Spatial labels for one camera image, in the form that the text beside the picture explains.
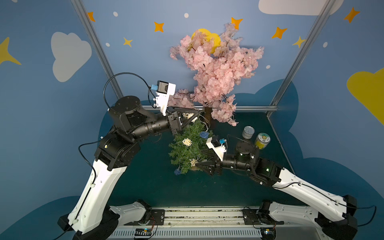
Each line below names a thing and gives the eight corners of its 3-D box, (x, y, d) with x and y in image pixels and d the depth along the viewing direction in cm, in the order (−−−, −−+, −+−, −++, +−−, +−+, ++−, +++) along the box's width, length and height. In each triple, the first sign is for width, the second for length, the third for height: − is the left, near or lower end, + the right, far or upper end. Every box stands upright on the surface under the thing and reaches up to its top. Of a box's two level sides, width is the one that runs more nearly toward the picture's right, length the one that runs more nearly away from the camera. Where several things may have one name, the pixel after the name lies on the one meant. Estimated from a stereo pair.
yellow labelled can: (255, 149, 102) (260, 142, 96) (252, 139, 108) (256, 132, 101) (267, 149, 102) (272, 142, 96) (264, 139, 108) (268, 132, 101)
